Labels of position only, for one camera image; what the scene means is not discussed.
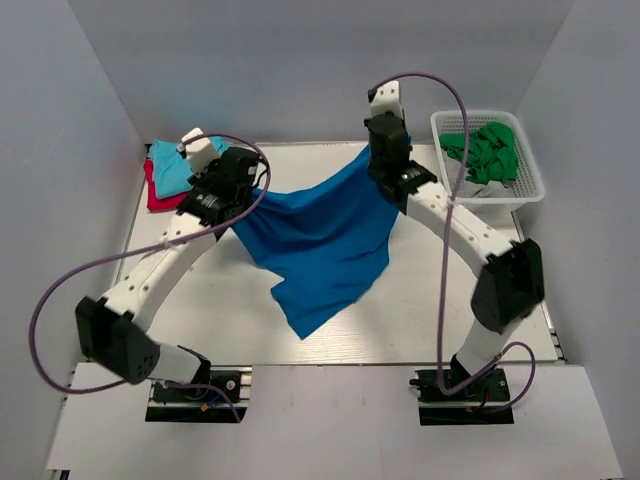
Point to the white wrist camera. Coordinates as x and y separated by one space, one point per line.
198 150
386 99

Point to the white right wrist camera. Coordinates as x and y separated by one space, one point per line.
386 99

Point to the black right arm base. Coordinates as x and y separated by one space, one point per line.
473 406

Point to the white plastic basket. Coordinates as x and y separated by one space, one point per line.
448 134

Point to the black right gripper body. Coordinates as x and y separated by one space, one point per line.
380 167

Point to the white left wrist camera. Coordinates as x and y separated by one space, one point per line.
198 150

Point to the green t-shirt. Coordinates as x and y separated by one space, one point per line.
492 155

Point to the folded light blue t-shirt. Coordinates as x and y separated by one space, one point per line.
170 171

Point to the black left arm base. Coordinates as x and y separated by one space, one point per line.
226 404

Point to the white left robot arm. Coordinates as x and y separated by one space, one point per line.
113 329

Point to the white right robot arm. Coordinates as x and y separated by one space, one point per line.
509 277

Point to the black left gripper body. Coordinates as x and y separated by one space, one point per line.
239 201

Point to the grey t-shirt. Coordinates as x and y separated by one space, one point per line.
468 189

